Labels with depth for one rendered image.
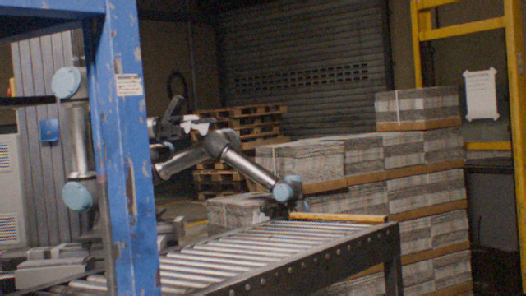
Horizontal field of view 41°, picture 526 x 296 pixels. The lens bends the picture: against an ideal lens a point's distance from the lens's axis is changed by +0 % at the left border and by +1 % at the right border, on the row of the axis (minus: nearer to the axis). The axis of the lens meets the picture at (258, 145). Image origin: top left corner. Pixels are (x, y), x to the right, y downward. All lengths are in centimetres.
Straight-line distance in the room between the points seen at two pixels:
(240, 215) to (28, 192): 92
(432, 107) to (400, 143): 31
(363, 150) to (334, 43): 766
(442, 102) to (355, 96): 704
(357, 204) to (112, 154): 235
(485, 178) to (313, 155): 151
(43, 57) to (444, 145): 216
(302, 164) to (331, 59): 797
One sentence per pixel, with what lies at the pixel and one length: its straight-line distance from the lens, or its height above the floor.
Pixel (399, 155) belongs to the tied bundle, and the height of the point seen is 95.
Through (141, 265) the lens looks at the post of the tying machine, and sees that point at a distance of 140.
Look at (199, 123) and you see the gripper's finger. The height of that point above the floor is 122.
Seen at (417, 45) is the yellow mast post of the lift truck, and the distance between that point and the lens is 465.
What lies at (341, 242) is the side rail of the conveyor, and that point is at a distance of 232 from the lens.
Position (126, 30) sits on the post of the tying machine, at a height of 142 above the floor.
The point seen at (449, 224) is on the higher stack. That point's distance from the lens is 406.
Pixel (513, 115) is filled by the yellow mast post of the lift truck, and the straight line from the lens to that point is 420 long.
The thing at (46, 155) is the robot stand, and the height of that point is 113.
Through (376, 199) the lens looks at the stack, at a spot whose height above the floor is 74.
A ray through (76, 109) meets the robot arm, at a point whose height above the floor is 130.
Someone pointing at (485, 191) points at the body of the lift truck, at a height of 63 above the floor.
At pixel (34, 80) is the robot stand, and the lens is 307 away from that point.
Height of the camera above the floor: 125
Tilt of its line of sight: 3 degrees down
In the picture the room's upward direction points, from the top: 5 degrees counter-clockwise
